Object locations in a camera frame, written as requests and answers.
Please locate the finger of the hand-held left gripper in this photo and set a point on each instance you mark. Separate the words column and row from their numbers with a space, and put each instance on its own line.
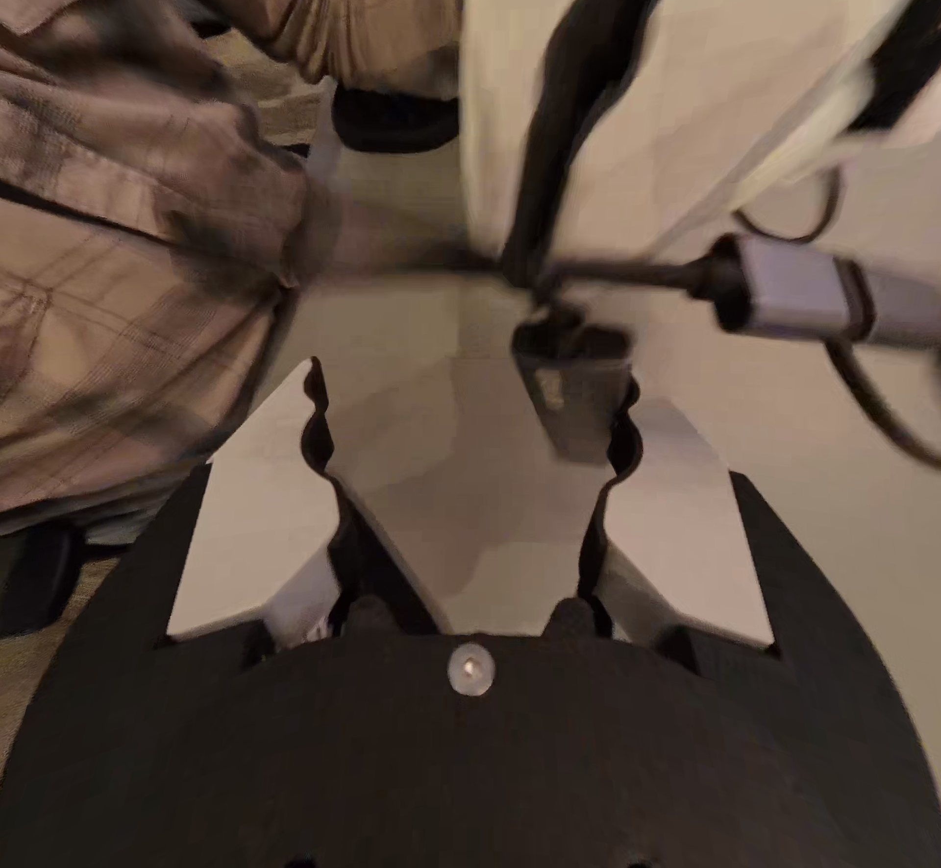
column 735, row 74
column 500, row 74

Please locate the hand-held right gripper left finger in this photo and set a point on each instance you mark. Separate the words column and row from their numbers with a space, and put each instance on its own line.
column 242, row 530

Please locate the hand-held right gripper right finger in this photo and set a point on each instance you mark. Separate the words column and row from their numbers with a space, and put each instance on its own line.
column 684, row 530

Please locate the grey usb hub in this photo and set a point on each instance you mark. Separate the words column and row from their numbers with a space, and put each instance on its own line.
column 573, row 398

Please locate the black quilted pad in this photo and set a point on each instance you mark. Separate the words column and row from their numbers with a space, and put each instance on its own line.
column 397, row 122

